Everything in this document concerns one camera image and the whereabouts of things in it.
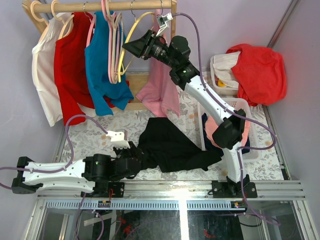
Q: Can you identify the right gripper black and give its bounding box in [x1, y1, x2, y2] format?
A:
[122, 30, 177, 70]

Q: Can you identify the yellow hanger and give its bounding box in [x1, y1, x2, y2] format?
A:
[116, 11, 155, 83]

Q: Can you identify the black t shirt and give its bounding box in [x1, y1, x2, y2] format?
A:
[137, 117, 222, 173]

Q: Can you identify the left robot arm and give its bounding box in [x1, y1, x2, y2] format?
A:
[11, 145, 143, 198]

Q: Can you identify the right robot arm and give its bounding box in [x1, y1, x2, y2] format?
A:
[122, 30, 258, 199]

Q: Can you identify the pink empty hanger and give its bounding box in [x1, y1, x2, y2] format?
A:
[101, 0, 118, 84]

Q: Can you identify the beige empty hanger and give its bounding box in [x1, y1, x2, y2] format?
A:
[110, 12, 124, 84]

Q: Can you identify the blue t shirt on hanger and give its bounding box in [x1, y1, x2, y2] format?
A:
[84, 11, 134, 116]

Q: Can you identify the pink t shirt on hanger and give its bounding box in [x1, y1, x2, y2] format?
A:
[135, 8, 181, 118]

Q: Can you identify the red t shirt on hanger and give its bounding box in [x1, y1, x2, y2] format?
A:
[53, 11, 116, 127]

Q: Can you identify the navy blue folded shirt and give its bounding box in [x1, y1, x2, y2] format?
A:
[201, 113, 250, 157]

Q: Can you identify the salmon pink folded shirt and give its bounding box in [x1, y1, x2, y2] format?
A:
[204, 116, 250, 148]

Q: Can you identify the white t shirt on hanger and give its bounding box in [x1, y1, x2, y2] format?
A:
[31, 18, 64, 127]

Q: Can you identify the peach hanger far left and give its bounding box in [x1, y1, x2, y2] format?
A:
[30, 0, 49, 27]

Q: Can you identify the wooden clothes rack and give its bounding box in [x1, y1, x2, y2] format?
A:
[22, 0, 177, 95]

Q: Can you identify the floral table mat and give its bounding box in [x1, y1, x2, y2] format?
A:
[59, 91, 284, 181]

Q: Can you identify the white cloth in back basket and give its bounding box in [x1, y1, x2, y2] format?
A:
[213, 51, 240, 88]

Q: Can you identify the yellow item in back basket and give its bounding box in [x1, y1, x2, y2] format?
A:
[217, 79, 227, 88]

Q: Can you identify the white laundry basket back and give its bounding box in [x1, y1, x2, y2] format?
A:
[210, 55, 238, 96]

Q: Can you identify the white laundry basket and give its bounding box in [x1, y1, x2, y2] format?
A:
[197, 97, 261, 163]
[210, 55, 238, 96]

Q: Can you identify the white laundry basket front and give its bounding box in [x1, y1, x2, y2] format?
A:
[197, 97, 261, 163]

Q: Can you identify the red orange cloth on basket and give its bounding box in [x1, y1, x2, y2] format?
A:
[226, 43, 287, 107]

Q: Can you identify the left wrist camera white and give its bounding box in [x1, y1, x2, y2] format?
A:
[106, 130, 130, 149]

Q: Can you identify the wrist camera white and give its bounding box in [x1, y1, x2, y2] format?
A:
[156, 12, 173, 37]
[106, 130, 130, 149]

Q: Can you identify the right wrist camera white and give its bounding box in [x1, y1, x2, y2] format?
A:
[156, 12, 173, 37]

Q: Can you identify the aluminium rail frame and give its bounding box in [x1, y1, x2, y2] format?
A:
[35, 180, 306, 212]

